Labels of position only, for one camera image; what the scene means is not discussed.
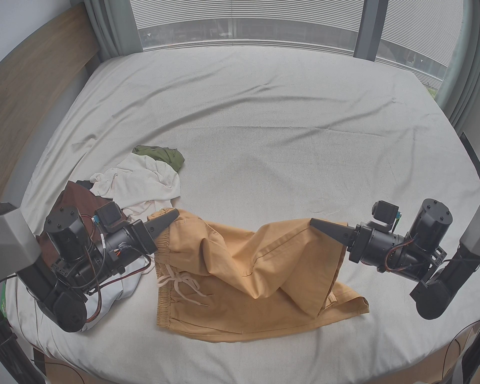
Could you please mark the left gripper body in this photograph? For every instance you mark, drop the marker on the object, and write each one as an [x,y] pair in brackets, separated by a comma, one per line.
[131,242]

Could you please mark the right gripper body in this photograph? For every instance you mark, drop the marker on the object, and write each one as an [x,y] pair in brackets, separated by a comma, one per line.
[378,247]

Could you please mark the tan shorts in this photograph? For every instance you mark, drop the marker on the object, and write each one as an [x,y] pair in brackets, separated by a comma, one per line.
[232,300]

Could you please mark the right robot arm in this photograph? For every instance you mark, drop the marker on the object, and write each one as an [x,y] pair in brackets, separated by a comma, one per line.
[435,292]

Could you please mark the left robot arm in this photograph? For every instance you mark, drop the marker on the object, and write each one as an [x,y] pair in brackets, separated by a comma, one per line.
[60,300]

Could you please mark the bed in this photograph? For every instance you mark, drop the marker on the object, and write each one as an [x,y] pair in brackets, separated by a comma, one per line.
[262,131]

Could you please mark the pale blue garment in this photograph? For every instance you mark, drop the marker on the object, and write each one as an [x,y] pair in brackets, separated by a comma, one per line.
[112,300]

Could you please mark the cream white garment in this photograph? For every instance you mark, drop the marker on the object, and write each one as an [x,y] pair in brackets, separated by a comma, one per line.
[142,180]

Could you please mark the brown garment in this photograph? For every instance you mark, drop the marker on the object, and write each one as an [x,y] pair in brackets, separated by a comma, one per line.
[78,198]

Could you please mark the black garment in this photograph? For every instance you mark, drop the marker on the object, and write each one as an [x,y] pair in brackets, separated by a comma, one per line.
[84,185]

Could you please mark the green garment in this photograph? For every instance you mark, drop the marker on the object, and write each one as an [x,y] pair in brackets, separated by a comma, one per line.
[165,155]

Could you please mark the green printed package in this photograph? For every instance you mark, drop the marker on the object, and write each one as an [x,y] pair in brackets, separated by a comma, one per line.
[2,300]

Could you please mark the blue-green curtain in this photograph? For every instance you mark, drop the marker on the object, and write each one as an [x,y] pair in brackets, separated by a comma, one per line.
[463,75]
[108,26]

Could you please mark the window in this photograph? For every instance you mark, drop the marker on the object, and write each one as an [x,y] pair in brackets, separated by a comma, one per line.
[262,18]

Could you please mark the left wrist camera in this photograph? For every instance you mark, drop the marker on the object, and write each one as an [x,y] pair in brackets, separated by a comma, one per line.
[110,215]

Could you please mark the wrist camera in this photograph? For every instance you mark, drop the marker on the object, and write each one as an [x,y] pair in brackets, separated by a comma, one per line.
[384,212]
[110,215]

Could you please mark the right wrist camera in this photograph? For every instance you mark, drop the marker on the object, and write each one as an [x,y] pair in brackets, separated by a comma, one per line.
[384,212]

